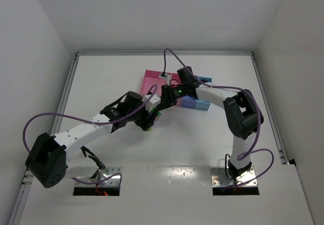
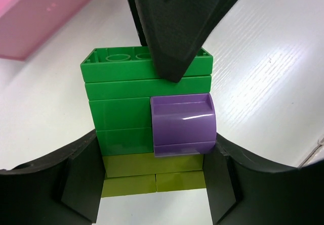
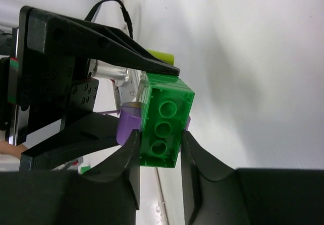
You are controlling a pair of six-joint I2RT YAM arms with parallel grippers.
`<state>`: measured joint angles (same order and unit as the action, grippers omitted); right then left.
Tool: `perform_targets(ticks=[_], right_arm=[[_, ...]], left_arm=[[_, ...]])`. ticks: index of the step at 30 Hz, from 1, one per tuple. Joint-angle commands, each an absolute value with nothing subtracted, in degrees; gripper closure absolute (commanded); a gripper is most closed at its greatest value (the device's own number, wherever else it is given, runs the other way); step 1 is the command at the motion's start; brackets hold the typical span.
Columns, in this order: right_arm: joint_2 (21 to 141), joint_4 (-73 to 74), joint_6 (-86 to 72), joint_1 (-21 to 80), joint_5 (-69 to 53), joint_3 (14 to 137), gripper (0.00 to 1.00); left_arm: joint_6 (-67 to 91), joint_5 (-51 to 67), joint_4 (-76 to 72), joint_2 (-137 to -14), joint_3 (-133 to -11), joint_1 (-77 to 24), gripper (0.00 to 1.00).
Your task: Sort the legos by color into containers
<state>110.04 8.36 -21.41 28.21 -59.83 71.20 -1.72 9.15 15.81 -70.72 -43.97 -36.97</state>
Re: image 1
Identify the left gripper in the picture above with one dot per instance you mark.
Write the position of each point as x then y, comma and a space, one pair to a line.
146, 123

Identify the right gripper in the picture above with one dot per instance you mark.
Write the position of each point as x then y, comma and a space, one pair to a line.
165, 97

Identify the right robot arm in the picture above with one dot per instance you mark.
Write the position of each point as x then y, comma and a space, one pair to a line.
243, 115

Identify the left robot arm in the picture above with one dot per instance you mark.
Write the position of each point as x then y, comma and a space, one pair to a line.
61, 155

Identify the pink small container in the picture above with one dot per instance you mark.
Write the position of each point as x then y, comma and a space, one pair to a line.
175, 81

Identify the dark blue container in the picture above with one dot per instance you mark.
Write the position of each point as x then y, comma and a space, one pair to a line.
188, 102

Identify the pink large container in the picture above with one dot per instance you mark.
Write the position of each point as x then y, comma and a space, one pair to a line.
150, 78

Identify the light blue container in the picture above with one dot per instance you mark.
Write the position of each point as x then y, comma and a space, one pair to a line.
202, 104

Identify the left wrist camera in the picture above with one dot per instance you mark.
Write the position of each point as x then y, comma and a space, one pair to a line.
152, 101

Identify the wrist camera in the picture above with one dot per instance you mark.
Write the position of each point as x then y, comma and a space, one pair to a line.
166, 77
152, 101

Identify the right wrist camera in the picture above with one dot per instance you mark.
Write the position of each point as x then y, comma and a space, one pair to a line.
166, 77

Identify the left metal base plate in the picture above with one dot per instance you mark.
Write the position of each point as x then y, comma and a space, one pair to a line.
110, 177

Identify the metal base plate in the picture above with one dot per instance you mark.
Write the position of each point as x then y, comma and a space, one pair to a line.
220, 180
110, 177

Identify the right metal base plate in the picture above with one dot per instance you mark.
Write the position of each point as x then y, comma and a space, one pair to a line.
220, 180

